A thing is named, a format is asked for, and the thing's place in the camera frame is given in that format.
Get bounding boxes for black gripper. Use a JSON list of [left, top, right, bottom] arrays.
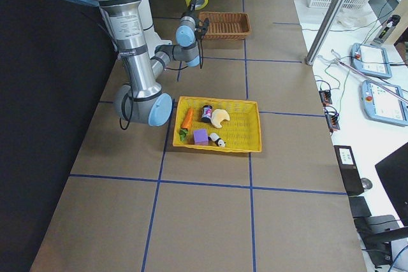
[[181, 0, 200, 24]]

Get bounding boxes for teach pendant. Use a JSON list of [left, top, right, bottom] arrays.
[[360, 80, 407, 126], [351, 43, 393, 79]]

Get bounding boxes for aluminium post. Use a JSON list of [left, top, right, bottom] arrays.
[[305, 0, 345, 66]]

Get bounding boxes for small drink can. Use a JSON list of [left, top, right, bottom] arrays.
[[201, 104, 213, 123]]

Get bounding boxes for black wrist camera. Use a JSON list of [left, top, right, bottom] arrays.
[[197, 18, 210, 39]]

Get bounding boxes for teach pendant near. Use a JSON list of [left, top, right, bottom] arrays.
[[360, 80, 407, 126]]

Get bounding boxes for black monitor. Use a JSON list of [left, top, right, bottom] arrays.
[[375, 143, 408, 226]]

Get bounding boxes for toy panda figure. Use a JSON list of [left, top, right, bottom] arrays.
[[208, 132, 226, 148]]

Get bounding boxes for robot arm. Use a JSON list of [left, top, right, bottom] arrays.
[[65, 0, 208, 126]]

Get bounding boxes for purple foam block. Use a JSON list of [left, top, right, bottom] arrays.
[[193, 129, 208, 145]]

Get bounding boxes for black box device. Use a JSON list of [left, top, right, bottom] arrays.
[[333, 145, 364, 196]]

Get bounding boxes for toy croissant bread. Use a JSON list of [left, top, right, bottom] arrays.
[[211, 109, 230, 129]]

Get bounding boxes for teach pendant far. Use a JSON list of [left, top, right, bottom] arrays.
[[351, 43, 393, 79]]

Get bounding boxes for yellow plastic basket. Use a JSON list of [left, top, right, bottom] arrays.
[[173, 96, 262, 153]]

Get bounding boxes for toy carrot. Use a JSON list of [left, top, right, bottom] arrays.
[[178, 108, 194, 141]]

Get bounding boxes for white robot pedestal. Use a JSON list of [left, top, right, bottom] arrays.
[[138, 0, 172, 57]]

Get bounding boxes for brown wicker basket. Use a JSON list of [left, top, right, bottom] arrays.
[[199, 11, 252, 41]]

